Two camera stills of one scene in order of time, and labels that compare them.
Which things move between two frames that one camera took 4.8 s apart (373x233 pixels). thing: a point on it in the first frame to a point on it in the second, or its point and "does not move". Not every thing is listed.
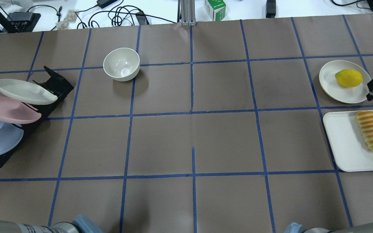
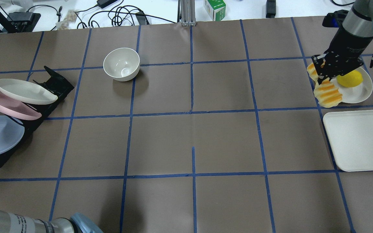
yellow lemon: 349,78 does not move
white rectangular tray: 352,151 does not move
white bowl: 122,64 does not move
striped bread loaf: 371,131 to 327,94
